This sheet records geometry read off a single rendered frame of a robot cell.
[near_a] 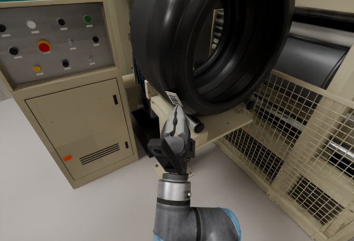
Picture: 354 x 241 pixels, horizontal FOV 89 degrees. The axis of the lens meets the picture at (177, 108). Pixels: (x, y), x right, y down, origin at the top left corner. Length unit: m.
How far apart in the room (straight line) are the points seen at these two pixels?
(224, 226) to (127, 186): 1.16
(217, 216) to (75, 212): 1.24
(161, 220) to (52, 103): 0.91
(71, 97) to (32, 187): 0.97
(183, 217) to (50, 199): 1.39
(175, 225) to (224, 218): 0.13
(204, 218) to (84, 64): 0.98
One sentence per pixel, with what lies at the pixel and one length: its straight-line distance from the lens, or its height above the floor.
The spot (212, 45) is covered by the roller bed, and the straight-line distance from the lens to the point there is 1.20.
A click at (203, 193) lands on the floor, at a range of 1.55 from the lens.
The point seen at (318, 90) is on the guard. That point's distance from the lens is 0.89.
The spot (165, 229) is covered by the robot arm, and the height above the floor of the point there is 0.87.
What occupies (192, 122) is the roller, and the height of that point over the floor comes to 0.92.
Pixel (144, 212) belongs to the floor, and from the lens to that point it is 1.49.
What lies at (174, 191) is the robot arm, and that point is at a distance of 0.49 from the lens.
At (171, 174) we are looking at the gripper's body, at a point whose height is 0.94.
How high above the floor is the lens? 1.36
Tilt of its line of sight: 37 degrees down
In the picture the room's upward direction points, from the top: straight up
